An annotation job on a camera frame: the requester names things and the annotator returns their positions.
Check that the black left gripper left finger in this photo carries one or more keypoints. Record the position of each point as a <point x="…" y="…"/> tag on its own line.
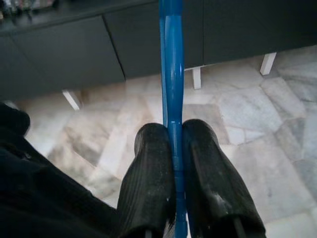
<point x="148" y="178"/>

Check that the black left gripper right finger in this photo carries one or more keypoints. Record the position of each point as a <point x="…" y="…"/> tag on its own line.
<point x="210" y="183"/>

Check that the blue plastic hanger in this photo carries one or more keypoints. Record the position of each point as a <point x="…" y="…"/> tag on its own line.
<point x="173" y="74"/>

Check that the black t-shirt green logo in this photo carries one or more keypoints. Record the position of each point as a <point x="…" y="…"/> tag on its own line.
<point x="37" y="186"/>

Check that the black tv cabinet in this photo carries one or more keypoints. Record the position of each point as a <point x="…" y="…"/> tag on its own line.
<point x="74" y="49"/>

